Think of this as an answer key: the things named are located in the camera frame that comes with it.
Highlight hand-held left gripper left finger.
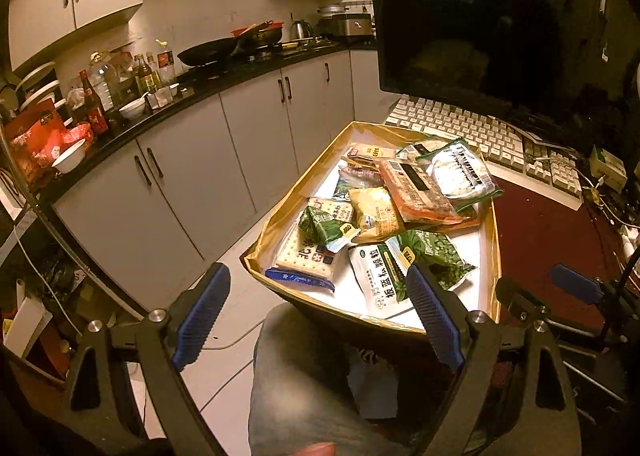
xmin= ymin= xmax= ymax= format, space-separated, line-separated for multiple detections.
xmin=61 ymin=262 xmax=233 ymax=456

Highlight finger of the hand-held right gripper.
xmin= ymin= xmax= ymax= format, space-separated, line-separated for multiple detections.
xmin=495 ymin=275 xmax=549 ymax=324
xmin=550 ymin=263 xmax=607 ymax=305

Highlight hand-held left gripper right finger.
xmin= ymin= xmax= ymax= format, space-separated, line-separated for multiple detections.
xmin=405 ymin=260 xmax=585 ymax=456

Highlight large green pea packet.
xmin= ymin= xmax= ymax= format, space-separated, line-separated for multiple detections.
xmin=384 ymin=230 xmax=477 ymax=293

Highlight yellow cardboard box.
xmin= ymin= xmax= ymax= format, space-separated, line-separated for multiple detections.
xmin=240 ymin=120 xmax=502 ymax=337

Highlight white green granule packet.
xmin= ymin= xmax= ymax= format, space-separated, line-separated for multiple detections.
xmin=346 ymin=242 xmax=427 ymax=318

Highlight blue-edged soda cracker packet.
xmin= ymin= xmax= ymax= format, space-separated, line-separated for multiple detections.
xmin=264 ymin=225 xmax=347 ymax=293

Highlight yellow biscuit packet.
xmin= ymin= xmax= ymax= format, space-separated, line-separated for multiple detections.
xmin=347 ymin=186 xmax=407 ymax=244

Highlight orange biscuit packet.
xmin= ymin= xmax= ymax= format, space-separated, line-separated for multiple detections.
xmin=376 ymin=157 xmax=475 ymax=228

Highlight small green pea packet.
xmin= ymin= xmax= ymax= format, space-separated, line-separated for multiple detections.
xmin=298 ymin=205 xmax=362 ymax=253

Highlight clear bag of round biscuits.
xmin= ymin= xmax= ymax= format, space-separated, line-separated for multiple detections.
xmin=431 ymin=137 xmax=505 ymax=213

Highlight green snack packet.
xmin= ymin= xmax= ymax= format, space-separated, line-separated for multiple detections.
xmin=332 ymin=176 xmax=361 ymax=202

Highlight brown biscuit packet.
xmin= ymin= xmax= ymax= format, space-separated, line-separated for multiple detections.
xmin=336 ymin=162 xmax=387 ymax=189

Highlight white green-trimmed snack packet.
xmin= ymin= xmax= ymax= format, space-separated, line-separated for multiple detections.
xmin=396 ymin=135 xmax=468 ymax=162

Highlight beige cracker packet red label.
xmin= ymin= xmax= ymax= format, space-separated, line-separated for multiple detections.
xmin=341 ymin=142 xmax=397 ymax=163

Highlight white plastic bag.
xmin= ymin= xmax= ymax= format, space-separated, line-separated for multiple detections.
xmin=347 ymin=351 xmax=401 ymax=419

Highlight person's grey trouser leg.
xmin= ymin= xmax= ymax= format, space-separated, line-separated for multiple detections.
xmin=247 ymin=303 xmax=416 ymax=456

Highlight green and white carton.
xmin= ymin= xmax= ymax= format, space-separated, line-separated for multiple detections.
xmin=589 ymin=145 xmax=629 ymax=183

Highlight grey kitchen base cabinets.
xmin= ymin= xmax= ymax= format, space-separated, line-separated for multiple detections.
xmin=35 ymin=38 xmax=381 ymax=309

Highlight white cardboard piece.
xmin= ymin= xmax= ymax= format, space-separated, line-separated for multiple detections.
xmin=2 ymin=281 xmax=53 ymax=359

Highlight white computer keyboard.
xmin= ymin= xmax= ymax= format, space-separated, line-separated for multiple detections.
xmin=384 ymin=95 xmax=585 ymax=199

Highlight white bowl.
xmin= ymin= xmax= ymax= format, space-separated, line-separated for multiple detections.
xmin=51 ymin=138 xmax=87 ymax=174
xmin=119 ymin=98 xmax=147 ymax=121

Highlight red snack bags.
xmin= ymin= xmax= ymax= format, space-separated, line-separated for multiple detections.
xmin=4 ymin=98 xmax=95 ymax=184

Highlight row of condiment bottles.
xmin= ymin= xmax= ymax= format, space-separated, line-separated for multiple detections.
xmin=75 ymin=48 xmax=180 ymax=137

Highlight black wok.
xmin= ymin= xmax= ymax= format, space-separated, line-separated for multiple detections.
xmin=177 ymin=36 xmax=241 ymax=68

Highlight red cooking pan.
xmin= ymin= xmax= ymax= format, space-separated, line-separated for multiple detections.
xmin=231 ymin=20 xmax=286 ymax=51

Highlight black computer monitor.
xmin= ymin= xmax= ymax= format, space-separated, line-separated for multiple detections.
xmin=362 ymin=0 xmax=616 ymax=142

